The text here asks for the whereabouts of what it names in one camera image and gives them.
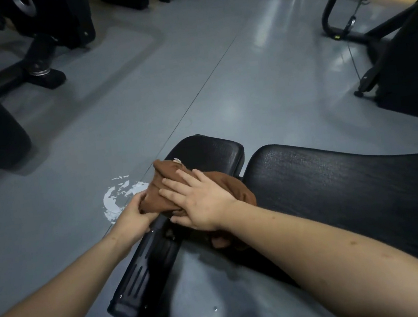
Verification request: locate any person's right hand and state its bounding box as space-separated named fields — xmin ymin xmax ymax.
xmin=155 ymin=162 xmax=245 ymax=239

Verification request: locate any person's left hand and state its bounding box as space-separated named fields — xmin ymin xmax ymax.
xmin=103 ymin=188 xmax=164 ymax=254

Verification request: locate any brown cleaning cloth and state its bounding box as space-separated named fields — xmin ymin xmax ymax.
xmin=133 ymin=148 xmax=264 ymax=263

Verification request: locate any black padded gym bench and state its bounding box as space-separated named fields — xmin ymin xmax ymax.
xmin=87 ymin=107 xmax=418 ymax=317

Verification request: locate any person's right forearm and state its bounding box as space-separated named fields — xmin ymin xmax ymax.
xmin=212 ymin=176 xmax=418 ymax=317

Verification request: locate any person's left forearm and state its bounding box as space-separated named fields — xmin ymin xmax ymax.
xmin=0 ymin=230 xmax=139 ymax=317

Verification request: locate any black machine with steel foot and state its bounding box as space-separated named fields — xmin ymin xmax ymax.
xmin=0 ymin=0 xmax=103 ymax=98

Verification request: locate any black curved machine frame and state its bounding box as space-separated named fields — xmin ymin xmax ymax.
xmin=318 ymin=0 xmax=410 ymax=51

